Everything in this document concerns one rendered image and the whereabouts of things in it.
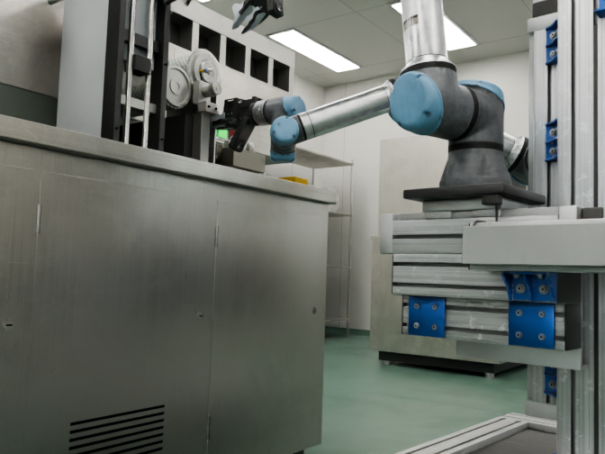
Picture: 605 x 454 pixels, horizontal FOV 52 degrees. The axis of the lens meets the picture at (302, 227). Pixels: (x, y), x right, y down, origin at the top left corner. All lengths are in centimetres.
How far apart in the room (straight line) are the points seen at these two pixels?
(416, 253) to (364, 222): 546
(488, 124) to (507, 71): 512
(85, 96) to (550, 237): 127
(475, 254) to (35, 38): 145
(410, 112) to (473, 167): 18
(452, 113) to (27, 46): 128
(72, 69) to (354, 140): 535
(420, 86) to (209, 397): 91
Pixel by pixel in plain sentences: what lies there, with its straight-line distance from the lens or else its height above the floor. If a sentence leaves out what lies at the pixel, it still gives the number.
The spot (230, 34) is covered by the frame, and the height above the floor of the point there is 159.
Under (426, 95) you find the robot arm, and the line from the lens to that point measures 125.
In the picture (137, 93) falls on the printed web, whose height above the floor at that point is 115.
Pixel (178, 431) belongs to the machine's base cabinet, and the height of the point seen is 25.
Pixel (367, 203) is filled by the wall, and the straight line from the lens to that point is 683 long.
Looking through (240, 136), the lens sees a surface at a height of 104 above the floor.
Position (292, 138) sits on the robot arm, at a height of 99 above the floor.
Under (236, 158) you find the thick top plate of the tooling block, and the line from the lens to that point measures 203.
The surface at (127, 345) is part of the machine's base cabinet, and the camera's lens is 145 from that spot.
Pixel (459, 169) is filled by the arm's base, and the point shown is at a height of 86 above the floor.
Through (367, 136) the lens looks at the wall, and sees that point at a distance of 696.
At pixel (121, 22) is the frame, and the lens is 167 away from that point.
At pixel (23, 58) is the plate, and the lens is 205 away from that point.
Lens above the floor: 63
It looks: 4 degrees up
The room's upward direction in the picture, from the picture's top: 2 degrees clockwise
